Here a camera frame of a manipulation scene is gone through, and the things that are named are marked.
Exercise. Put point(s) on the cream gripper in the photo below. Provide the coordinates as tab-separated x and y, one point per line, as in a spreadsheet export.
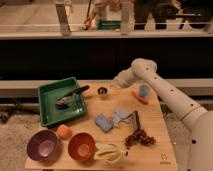
117	82

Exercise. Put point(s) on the blue cloth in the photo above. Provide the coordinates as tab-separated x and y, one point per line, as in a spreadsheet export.
118	115

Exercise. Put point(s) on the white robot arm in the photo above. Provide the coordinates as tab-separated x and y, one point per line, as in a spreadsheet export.
195	117

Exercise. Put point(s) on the blue cup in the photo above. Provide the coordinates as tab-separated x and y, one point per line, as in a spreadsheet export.
144	91

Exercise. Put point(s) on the small metal cup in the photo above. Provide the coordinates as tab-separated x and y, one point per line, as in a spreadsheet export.
102	92

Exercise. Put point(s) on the red carrot toy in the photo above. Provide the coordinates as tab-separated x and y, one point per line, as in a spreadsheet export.
139	98

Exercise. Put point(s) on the wooden board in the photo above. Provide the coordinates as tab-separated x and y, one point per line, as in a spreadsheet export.
158	157

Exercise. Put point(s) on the dark red grapes bunch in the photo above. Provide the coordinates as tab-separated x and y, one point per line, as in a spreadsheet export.
139	136

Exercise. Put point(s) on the green plastic tray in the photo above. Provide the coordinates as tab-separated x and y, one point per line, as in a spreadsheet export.
50	115

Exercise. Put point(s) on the yellow banana in dish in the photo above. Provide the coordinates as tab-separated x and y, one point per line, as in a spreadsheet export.
110	153

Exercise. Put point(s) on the orange bowl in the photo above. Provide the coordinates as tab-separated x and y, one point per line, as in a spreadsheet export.
81	147

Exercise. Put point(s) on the orange fruit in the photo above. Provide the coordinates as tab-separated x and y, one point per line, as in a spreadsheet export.
64	131

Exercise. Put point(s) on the purple bowl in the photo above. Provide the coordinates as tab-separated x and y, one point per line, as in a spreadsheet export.
43	146

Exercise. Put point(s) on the black handled metal spoon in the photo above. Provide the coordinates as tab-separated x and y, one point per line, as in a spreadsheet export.
63	101

